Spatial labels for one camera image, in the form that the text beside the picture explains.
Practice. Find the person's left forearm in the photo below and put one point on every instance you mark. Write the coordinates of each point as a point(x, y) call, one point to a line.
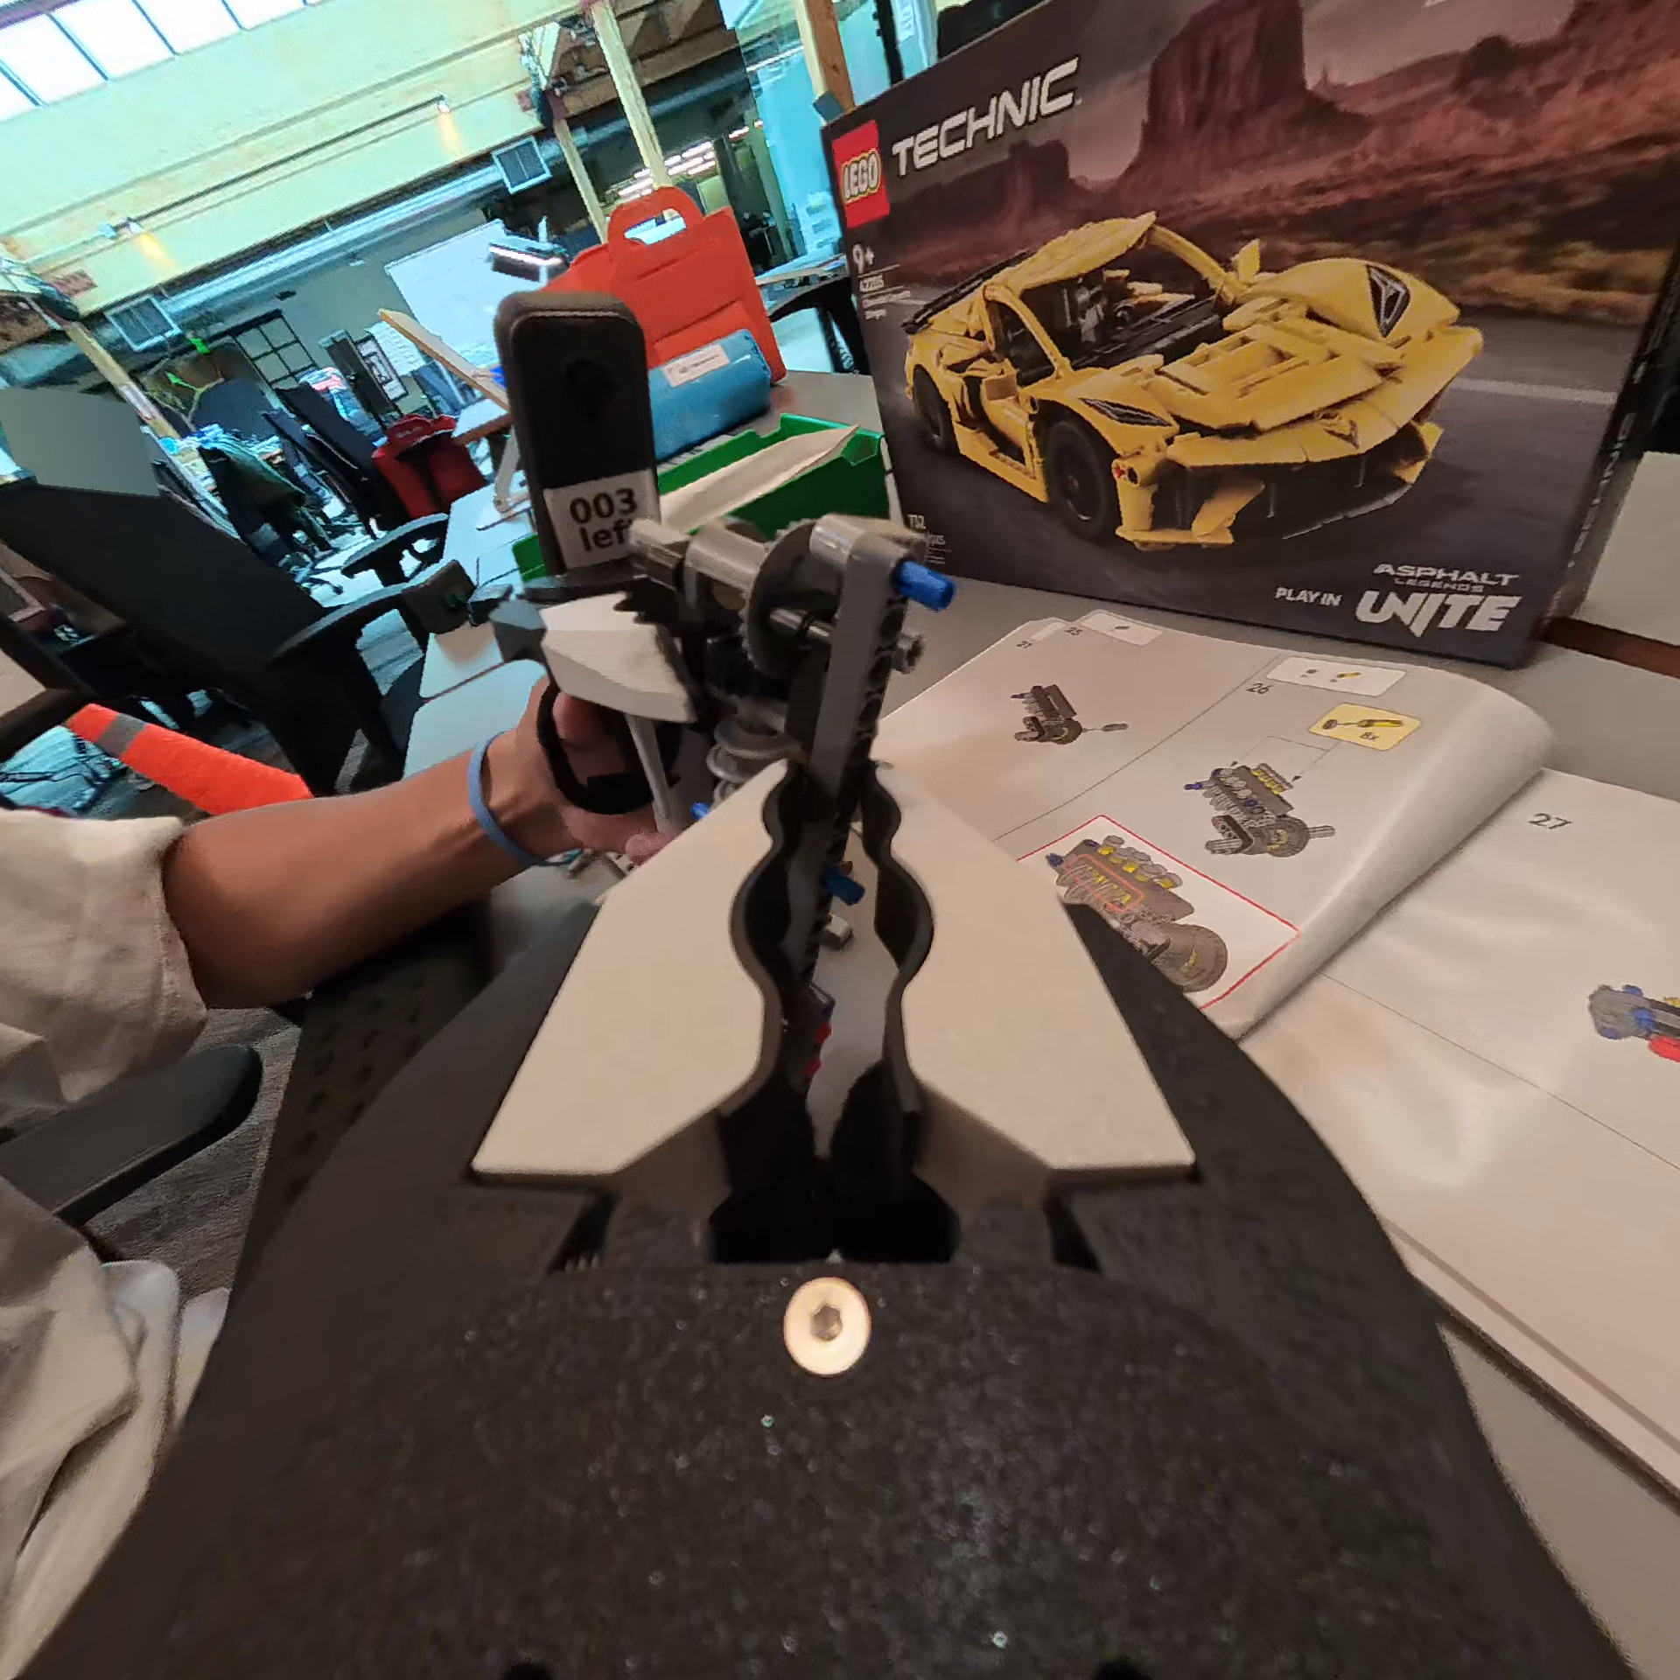
point(328, 879)

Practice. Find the blue wristband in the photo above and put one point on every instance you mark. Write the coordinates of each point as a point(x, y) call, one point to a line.
point(480, 800)

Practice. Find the green plastic bin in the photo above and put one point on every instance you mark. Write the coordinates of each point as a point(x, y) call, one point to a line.
point(840, 479)

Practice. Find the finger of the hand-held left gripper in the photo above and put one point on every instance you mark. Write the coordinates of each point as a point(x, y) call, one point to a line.
point(610, 663)

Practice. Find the toy car set box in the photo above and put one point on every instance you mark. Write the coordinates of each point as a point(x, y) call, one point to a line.
point(1180, 196)

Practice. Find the wooden stand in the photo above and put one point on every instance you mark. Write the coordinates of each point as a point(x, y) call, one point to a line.
point(446, 361)

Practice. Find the black perforated pad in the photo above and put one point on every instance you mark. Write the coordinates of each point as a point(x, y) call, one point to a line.
point(354, 1089)

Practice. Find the person's left hand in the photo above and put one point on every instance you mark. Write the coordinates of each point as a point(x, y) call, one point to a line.
point(524, 788)

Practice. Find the building instruction booklet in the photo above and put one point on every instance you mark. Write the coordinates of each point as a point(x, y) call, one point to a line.
point(1313, 853)

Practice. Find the black chair armrest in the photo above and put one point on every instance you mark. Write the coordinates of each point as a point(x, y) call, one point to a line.
point(119, 1129)

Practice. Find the white paper sheet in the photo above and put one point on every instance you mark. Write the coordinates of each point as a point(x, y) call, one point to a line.
point(761, 472)

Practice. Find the black office chair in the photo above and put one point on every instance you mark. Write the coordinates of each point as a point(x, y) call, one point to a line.
point(196, 579)

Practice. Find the orange tote bag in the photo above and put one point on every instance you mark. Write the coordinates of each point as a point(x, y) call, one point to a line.
point(668, 288)

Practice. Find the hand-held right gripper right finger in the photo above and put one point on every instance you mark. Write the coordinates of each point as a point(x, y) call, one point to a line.
point(1037, 1024)

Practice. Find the blue rolled bundle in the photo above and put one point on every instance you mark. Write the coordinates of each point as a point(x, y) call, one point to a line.
point(717, 386)

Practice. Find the whiteboard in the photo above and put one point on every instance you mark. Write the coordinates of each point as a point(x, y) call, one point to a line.
point(452, 296)

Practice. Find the brick-built car chassis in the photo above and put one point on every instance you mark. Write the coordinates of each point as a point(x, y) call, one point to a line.
point(861, 682)

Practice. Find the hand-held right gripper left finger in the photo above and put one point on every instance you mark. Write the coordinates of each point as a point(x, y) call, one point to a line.
point(630, 1024)

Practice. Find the orange padded bar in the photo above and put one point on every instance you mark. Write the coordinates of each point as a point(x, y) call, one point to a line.
point(185, 760)

